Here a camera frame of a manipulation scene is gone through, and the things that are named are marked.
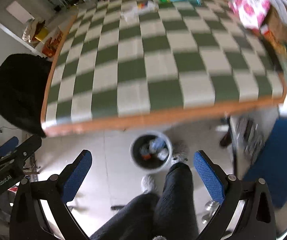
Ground round trash bin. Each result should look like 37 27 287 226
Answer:
129 131 173 173

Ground clear plastic wrapper trash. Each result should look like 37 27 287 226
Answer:
121 1 159 21

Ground blue flat box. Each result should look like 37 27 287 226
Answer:
243 118 287 208

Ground black chair back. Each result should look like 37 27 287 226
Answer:
0 54 52 138

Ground person legs dark trousers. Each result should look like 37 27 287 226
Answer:
89 163 199 239

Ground metal side table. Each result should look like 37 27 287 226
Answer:
228 107 279 178

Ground green white checkered table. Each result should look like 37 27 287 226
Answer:
41 0 287 137

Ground brown cardboard box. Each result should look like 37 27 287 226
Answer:
263 6 287 42

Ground pink white patterned bag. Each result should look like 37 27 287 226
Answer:
229 0 270 29

